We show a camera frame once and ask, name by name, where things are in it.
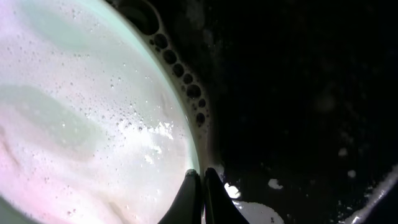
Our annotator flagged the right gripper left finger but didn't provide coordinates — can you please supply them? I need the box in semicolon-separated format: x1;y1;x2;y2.
159;169;202;224

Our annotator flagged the light green plate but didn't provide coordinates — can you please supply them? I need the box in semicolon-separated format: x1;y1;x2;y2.
1;0;198;223

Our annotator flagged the round black tray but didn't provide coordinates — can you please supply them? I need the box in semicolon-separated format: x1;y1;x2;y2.
112;0;397;223

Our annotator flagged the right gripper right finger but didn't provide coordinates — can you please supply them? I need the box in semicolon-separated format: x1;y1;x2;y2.
205;167;249;224

